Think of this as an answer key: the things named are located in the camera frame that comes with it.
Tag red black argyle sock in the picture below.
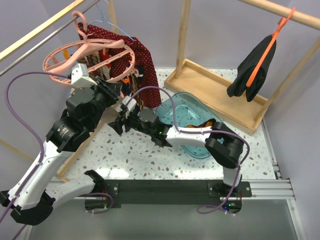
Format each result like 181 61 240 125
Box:
187 118 216 128

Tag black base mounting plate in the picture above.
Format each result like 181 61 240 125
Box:
83 179 252 213

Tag navy patterned hanging sock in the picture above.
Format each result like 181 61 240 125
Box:
121 65 144 96

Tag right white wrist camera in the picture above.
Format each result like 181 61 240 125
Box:
120 95 137 113

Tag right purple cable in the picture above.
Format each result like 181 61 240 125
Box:
129 86 251 215

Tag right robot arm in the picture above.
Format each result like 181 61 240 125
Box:
108 109 244 197

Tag red polka dot garment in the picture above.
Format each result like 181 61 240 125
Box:
78 22 162 109

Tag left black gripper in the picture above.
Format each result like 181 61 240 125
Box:
86 76 123 130

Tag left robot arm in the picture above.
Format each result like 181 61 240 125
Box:
0 77 121 226

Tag right wooden clothes rack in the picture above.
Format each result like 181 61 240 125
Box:
164 0 320 135

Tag left wooden clothes rack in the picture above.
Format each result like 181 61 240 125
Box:
0 0 117 182

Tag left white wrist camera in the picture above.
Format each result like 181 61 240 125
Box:
71 63 97 89

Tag purple cable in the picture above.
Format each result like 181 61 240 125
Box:
0 71 73 240
129 86 251 215

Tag wooden clothes rack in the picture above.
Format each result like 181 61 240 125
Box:
0 0 117 182
164 0 320 135

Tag teal plastic basin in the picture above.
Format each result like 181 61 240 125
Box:
155 91 225 159

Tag orange plastic hanger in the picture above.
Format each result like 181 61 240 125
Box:
246 7 296 87

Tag pink round sock hanger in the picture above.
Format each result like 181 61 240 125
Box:
42 20 136 88

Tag blue wire hanger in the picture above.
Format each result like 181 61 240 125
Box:
89 0 135 41

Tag brown striped hanging socks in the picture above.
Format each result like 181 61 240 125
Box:
77 51 110 79

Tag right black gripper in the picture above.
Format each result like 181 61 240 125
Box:
108 107 153 137

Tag black hanging garment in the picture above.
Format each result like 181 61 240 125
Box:
226 34 277 102

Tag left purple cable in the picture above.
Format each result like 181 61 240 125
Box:
0 71 73 240

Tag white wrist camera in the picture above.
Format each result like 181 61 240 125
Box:
120 95 137 113
71 63 97 89

